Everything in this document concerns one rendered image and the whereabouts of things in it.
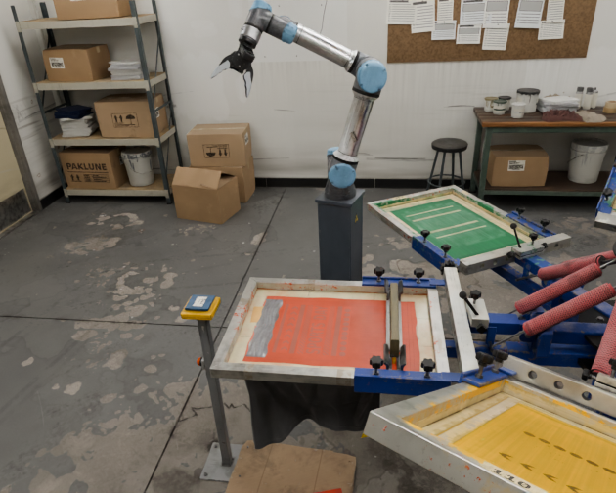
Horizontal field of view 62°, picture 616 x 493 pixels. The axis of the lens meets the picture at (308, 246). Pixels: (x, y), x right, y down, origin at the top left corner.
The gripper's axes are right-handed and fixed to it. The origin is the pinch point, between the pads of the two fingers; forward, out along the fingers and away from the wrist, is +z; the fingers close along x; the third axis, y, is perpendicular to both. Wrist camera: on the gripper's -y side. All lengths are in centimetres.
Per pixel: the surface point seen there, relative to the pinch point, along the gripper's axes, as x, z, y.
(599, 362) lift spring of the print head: -107, 43, -101
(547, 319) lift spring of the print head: -109, 36, -78
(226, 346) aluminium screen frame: -28, 88, -26
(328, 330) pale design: -62, 70, -29
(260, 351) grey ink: -40, 85, -30
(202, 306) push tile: -24, 82, 5
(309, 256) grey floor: -153, 49, 198
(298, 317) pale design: -55, 71, -17
